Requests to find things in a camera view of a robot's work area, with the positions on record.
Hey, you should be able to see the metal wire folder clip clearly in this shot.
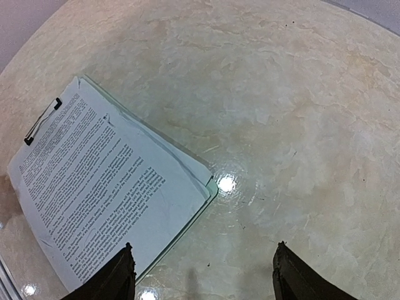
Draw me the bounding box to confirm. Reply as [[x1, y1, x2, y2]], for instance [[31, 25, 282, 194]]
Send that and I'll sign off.
[[24, 97, 63, 146]]

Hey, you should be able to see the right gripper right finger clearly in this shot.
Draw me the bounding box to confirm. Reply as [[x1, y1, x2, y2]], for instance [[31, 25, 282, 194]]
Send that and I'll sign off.
[[272, 241, 356, 300]]

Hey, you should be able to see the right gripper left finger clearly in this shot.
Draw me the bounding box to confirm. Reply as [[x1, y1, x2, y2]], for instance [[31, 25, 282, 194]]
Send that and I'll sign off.
[[62, 243, 136, 300]]

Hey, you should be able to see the remaining printed paper stack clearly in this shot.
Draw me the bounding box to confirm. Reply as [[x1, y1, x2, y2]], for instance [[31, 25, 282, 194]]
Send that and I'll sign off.
[[7, 76, 218, 291]]

